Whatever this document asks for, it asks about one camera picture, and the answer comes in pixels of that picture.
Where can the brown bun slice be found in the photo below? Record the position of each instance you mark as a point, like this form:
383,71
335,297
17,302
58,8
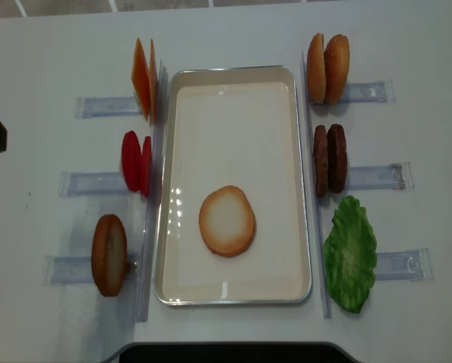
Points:
109,255
227,222

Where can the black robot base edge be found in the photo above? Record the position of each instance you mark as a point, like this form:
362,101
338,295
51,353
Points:
231,352

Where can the red tomato slice right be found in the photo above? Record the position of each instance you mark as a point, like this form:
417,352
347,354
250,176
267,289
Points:
146,159

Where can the orange cheese slice left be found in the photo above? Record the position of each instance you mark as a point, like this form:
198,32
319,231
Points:
140,79

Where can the orange cheese slice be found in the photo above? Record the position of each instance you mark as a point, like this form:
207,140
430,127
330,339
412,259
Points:
140,79
153,83

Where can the orange cheese slice right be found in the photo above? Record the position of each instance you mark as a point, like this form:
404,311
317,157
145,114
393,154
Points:
153,83

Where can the brown meat patty left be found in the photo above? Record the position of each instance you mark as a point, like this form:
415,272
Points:
320,154

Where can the brown meat patty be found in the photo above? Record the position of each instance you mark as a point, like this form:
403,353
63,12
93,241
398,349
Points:
337,158
320,154

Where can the brown meat patty right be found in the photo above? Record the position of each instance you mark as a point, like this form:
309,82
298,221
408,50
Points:
337,158

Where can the green lettuce leaf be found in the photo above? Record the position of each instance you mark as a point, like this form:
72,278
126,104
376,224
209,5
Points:
350,256

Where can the clear acrylic rack left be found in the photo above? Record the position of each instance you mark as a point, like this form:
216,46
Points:
77,269

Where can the clear acrylic rack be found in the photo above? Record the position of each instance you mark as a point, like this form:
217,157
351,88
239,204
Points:
77,269
411,265

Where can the white rectangular metal tray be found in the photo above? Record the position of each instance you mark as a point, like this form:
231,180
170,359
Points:
235,127

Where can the sesame bun top left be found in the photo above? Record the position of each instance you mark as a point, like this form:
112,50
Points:
315,70

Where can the clear acrylic rack right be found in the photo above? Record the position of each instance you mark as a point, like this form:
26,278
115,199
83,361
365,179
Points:
411,265

